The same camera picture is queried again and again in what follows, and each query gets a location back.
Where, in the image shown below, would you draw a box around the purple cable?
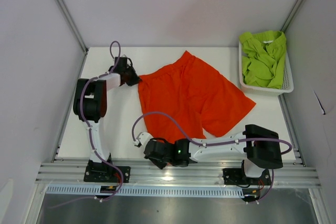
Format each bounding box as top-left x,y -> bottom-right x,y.
131,111 -> 293,205
48,40 -> 124,209

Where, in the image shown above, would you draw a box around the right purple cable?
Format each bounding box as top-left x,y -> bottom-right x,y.
131,111 -> 293,205

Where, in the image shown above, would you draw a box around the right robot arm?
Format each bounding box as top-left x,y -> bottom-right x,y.
136,124 -> 283,184

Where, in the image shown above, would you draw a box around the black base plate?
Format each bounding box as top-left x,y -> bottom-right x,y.
222,168 -> 271,187
83,164 -> 121,183

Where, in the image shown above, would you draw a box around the green shorts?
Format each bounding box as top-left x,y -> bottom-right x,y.
239,30 -> 287,89

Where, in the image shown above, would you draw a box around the aluminium front rail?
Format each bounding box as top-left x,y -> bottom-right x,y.
35,159 -> 321,188

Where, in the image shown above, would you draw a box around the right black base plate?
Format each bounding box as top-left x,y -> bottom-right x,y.
222,168 -> 271,187

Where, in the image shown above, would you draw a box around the orange shorts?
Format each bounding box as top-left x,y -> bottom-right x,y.
138,51 -> 256,143

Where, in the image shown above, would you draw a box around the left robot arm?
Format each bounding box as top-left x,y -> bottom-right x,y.
73,55 -> 141,182

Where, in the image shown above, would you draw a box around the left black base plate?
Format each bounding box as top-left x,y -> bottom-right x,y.
83,164 -> 121,183

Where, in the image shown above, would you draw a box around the left aluminium corner post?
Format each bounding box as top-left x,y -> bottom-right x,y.
55,0 -> 88,54

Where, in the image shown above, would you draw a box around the white slotted cable duct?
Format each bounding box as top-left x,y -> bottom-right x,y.
46,184 -> 244,198

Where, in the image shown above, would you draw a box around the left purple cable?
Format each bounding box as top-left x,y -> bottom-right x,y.
48,40 -> 124,209

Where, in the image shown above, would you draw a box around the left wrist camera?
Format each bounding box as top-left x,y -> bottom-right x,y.
120,55 -> 131,64

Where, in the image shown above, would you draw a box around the white plastic basket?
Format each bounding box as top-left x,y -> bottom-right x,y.
238,42 -> 294,97

